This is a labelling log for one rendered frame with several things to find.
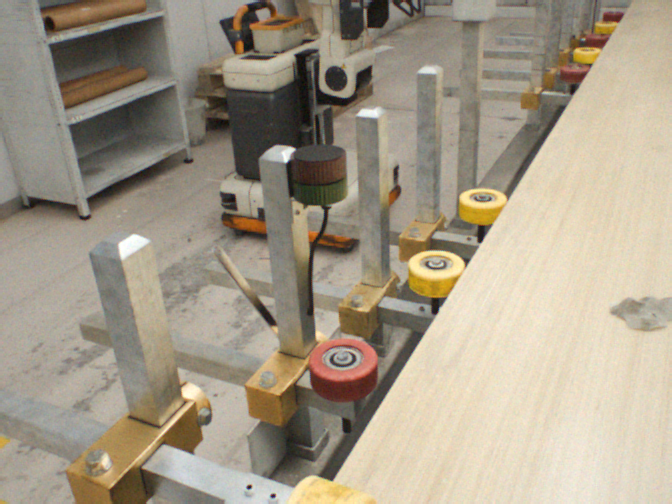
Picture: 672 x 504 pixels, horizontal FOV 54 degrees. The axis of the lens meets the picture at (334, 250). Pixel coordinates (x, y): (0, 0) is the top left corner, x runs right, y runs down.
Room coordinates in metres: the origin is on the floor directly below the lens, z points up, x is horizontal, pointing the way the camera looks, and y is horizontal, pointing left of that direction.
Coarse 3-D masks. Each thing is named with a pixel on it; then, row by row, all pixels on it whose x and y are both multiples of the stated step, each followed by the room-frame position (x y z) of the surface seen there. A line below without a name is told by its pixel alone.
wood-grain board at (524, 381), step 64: (640, 0) 3.12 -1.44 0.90; (640, 64) 1.95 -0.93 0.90; (576, 128) 1.41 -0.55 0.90; (640, 128) 1.38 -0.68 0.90; (576, 192) 1.06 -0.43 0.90; (640, 192) 1.04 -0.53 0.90; (512, 256) 0.85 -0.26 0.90; (576, 256) 0.84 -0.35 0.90; (640, 256) 0.82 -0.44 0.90; (448, 320) 0.69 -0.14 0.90; (512, 320) 0.68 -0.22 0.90; (576, 320) 0.68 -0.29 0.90; (448, 384) 0.57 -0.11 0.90; (512, 384) 0.56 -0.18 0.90; (576, 384) 0.56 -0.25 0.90; (640, 384) 0.55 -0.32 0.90; (384, 448) 0.48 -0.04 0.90; (448, 448) 0.48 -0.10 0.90; (512, 448) 0.47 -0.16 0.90; (576, 448) 0.47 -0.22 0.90; (640, 448) 0.46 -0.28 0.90
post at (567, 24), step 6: (570, 0) 2.45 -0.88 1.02; (564, 6) 2.45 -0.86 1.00; (570, 6) 2.45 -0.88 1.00; (564, 12) 2.45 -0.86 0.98; (570, 12) 2.44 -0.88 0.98; (564, 18) 2.45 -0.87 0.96; (570, 18) 2.44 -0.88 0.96; (564, 24) 2.45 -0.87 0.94; (570, 24) 2.44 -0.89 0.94; (564, 30) 2.45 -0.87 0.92; (570, 30) 2.44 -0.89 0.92; (564, 36) 2.45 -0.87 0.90; (570, 36) 2.45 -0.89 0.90; (564, 42) 2.45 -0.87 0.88; (570, 42) 2.46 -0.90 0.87; (564, 48) 2.45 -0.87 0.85; (558, 84) 2.45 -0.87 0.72; (564, 84) 2.44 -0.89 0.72
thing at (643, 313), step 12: (624, 300) 0.69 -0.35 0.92; (636, 300) 0.69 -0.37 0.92; (648, 300) 0.69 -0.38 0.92; (660, 300) 0.70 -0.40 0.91; (612, 312) 0.68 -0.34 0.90; (624, 312) 0.68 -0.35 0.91; (636, 312) 0.68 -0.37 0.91; (648, 312) 0.67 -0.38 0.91; (660, 312) 0.67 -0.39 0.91; (636, 324) 0.65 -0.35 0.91; (648, 324) 0.65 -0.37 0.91; (660, 324) 0.65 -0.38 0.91
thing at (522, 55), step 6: (486, 54) 2.54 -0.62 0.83; (492, 54) 2.53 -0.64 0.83; (498, 54) 2.52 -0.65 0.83; (504, 54) 2.51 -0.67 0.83; (510, 54) 2.50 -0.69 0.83; (516, 54) 2.49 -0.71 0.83; (522, 54) 2.48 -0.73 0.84; (528, 54) 2.47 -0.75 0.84; (546, 54) 2.44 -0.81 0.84; (570, 54) 2.40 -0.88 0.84; (522, 60) 2.48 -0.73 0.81; (528, 60) 2.47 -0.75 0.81; (570, 60) 2.40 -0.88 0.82
